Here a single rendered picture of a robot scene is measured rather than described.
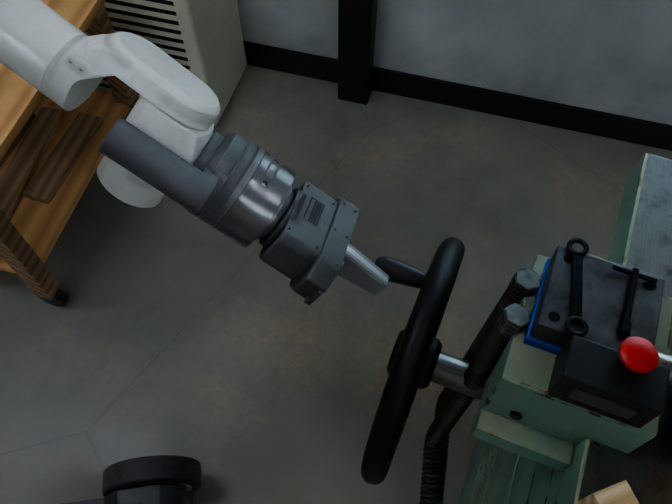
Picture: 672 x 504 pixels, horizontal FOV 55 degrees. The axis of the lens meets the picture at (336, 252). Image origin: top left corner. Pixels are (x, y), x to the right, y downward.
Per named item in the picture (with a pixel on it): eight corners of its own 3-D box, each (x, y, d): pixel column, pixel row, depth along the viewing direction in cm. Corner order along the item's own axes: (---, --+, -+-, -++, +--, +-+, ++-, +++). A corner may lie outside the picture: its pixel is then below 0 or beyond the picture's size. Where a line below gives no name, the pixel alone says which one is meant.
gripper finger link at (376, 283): (373, 293, 66) (325, 261, 65) (392, 278, 64) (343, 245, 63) (370, 304, 65) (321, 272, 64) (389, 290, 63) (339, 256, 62)
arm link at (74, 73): (184, 173, 63) (68, 86, 61) (232, 102, 60) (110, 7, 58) (159, 195, 58) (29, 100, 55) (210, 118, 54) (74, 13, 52)
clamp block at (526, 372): (515, 290, 71) (537, 248, 63) (640, 333, 68) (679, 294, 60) (479, 413, 64) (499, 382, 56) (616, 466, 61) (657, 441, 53)
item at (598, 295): (544, 263, 62) (562, 232, 57) (660, 301, 60) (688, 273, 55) (511, 383, 56) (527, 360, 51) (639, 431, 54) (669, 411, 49)
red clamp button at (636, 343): (620, 334, 52) (625, 329, 51) (657, 347, 52) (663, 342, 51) (614, 366, 51) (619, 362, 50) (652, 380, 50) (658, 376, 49)
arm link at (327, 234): (322, 237, 72) (232, 176, 68) (373, 189, 65) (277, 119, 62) (290, 322, 63) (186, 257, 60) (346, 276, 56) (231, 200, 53)
